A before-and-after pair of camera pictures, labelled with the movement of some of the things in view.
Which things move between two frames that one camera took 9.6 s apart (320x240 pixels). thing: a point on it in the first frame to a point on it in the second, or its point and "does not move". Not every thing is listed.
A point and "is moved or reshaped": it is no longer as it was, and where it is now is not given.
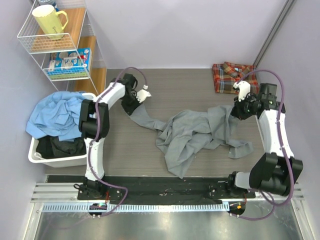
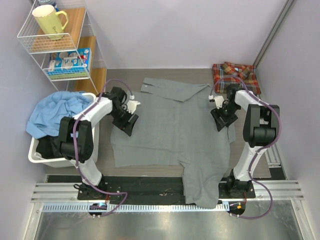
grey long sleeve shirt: [188, 134] is moved or reshaped
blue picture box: [73, 64] does not move
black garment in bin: [51, 147] does not move
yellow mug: [50, 21] does not move
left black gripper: [130, 110] to [126, 126]
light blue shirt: [56, 114] does not move
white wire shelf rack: [60, 31] does not move
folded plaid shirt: [226, 75] does not move
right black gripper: [238, 111] to [216, 113]
